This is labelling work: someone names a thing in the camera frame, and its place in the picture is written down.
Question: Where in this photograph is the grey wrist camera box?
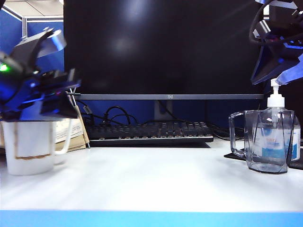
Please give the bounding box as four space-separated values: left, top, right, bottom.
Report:
252 20 271 39

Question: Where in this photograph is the grey partition post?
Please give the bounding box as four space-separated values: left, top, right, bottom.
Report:
21 17 28 40

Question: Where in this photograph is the black cable with ferrite bead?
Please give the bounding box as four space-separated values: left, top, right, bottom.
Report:
77 101 95 119

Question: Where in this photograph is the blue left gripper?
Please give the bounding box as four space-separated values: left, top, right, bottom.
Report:
0 27 82 120

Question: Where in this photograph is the clear hand sanitizer pump bottle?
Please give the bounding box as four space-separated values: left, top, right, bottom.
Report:
267 79 302 162

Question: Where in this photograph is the thin black cable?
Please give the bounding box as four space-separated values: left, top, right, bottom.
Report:
208 124 235 140

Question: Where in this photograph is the transparent faceted plastic cup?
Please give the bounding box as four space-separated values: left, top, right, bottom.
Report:
228 109 295 175

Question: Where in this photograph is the black mouse pad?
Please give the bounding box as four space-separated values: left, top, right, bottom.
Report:
224 146 303 170

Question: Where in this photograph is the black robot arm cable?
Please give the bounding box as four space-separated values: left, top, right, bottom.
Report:
249 0 285 46

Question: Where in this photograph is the black AOC monitor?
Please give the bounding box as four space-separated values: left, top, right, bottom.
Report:
63 0 265 101

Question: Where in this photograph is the black keyboard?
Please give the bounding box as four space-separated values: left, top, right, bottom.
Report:
84 121 214 147

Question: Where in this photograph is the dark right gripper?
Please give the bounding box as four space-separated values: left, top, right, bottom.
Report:
250 20 303 86

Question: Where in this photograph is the black looped cable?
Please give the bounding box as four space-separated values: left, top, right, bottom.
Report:
103 106 139 126

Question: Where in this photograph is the grey monitor stand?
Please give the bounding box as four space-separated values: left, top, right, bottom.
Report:
155 100 173 122

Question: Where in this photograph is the white ceramic cup brown frame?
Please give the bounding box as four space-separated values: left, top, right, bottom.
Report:
1 119 74 176

